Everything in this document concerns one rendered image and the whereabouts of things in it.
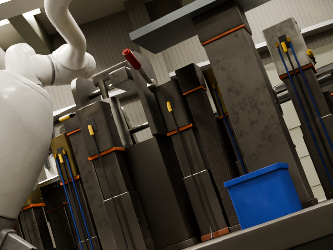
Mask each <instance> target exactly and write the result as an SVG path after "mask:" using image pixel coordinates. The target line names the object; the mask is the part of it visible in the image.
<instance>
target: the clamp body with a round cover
mask: <svg viewBox="0 0 333 250"><path fill-rule="evenodd" d="M203 75H204V79H205V81H206V83H207V86H208V89H209V92H210V95H211V98H212V100H213V103H214V106H215V108H216V113H217V114H218V118H219V120H222V121H223V123H224V126H225V129H226V131H227V134H228V137H229V140H230V143H231V145H232V148H233V151H234V153H235V156H236V159H237V162H236V165H237V168H238V170H239V173H240V176H243V175H245V174H248V173H250V172H249V169H248V167H247V164H246V161H245V158H244V156H243V153H242V150H241V147H240V145H239V142H238V139H237V136H236V134H235V131H234V128H233V125H232V123H231V120H230V117H229V114H228V112H227V109H226V106H225V103H224V101H223V98H222V95H221V92H220V89H219V87H218V84H217V81H216V78H215V76H214V73H213V70H212V68H210V69H207V70H205V71H203Z"/></svg>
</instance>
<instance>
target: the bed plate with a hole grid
mask: <svg viewBox="0 0 333 250"><path fill-rule="evenodd" d="M330 234H333V198H332V199H329V200H326V198H325V199H322V200H319V201H318V204H316V205H313V206H310V207H307V208H304V209H302V210H300V211H297V212H294V213H291V214H288V215H285V216H282V217H280V218H277V219H274V220H271V221H268V222H265V223H262V224H259V225H256V226H253V227H250V228H247V229H244V230H242V229H240V230H237V231H234V232H232V233H229V234H226V235H223V236H220V237H217V238H214V239H211V240H208V241H205V242H201V243H199V244H196V245H193V246H190V247H187V248H184V249H181V250H286V249H289V248H292V247H295V246H298V245H301V244H304V243H307V242H310V241H312V240H315V239H318V238H321V237H324V236H327V235H330Z"/></svg>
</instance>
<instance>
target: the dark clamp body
mask: <svg viewBox="0 0 333 250"><path fill-rule="evenodd" d="M158 88H159V90H158V91H156V92H153V94H154V97H155V99H156V102H157V105H158V108H159V111H160V114H161V117H162V120H163V123H164V126H165V129H166V132H167V137H171V138H172V141H173V144H174V147H175V150H176V153H177V156H178V159H179V162H180V165H181V168H182V171H183V174H184V178H183V181H184V183H185V186H186V189H187V192H188V195H189V198H190V201H191V204H192V207H193V210H194V213H195V216H196V219H197V222H198V225H199V228H200V231H201V234H202V236H201V237H200V238H201V240H202V242H205V241H208V240H211V239H214V238H217V237H220V236H223V235H226V234H229V233H231V232H230V229H229V228H230V227H231V225H230V222H229V219H228V216H227V214H226V211H225V208H224V205H223V202H222V199H221V196H220V193H219V190H218V187H217V185H216V182H215V179H214V176H213V173H212V170H211V167H210V165H209V162H208V159H207V156H206V153H205V150H204V147H203V145H202V142H201V139H200V136H199V134H198V131H197V128H196V125H195V122H194V119H193V116H192V114H191V111H190V108H189V105H188V102H187V99H186V96H184V95H183V93H182V91H181V88H180V85H179V83H178V80H177V79H173V80H170V81H168V82H166V83H164V84H161V85H159V86H158Z"/></svg>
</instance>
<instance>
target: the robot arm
mask: <svg viewBox="0 0 333 250"><path fill-rule="evenodd" d="M71 1H72V0H44V6H45V12H46V15H47V17H48V19H49V21H50V22H51V24H52V25H53V26H54V27H55V28H56V30H57V31H58V32H59V33H60V34H61V36H62V37H63V38H64V39H65V40H66V41H67V43H68V44H64V45H62V46H61V47H60V48H58V49H57V50H55V51H53V53H52V54H49V55H40V54H36V53H35V51H34V50H33V49H32V48H31V47H30V46H29V45H28V44H26V43H19V44H15V45H13V46H11V47H9V48H8V49H7V51H6V54H5V66H6V70H0V250H36V247H35V246H33V245H32V244H30V243H29V242H27V241H26V240H24V239H23V238H21V237H20V236H18V235H17V231H15V230H13V227H14V224H15V222H16V219H17V217H18V215H19V213H20V211H21V209H22V207H23V206H24V204H25V203H26V201H27V199H28V197H29V196H30V194H31V192H32V190H33V188H34V186H35V184H36V181H37V179H38V177H39V175H40V173H41V170H42V168H43V166H44V168H45V172H46V175H47V179H49V178H51V177H54V176H56V175H58V171H57V168H56V164H55V160H54V157H53V153H52V150H51V146H50V143H51V139H52V138H55V129H54V127H53V103H52V98H51V96H50V94H49V93H48V92H47V91H45V90H44V87H46V86H63V85H71V83H72V81H73V80H74V79H77V78H79V77H80V78H84V79H86V80H87V79H89V78H91V77H92V76H93V74H94V72H95V70H96V62H95V60H94V58H93V57H92V56H91V55H90V54H89V53H87V52H86V40H85V37H84V35H83V33H82V31H81V30H80V28H79V27H78V25H77V23H76V22H75V20H74V19H73V17H72V15H71V14H70V12H69V10H68V6H69V4H70V3H71Z"/></svg>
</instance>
